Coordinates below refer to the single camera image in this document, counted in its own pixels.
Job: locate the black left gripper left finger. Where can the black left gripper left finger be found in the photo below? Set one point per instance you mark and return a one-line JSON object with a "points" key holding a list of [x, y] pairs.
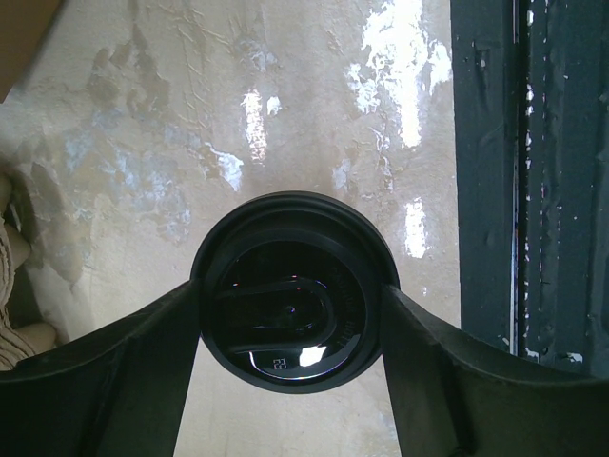
{"points": [[118, 391]]}

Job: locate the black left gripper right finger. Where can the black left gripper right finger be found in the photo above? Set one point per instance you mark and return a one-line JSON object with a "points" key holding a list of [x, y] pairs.
{"points": [[454, 395]]}

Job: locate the black cup lid top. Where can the black cup lid top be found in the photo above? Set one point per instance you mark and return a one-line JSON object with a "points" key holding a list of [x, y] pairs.
{"points": [[291, 291]]}

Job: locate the brown white paper bag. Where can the brown white paper bag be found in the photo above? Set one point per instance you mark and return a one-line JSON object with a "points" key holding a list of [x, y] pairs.
{"points": [[25, 26]]}

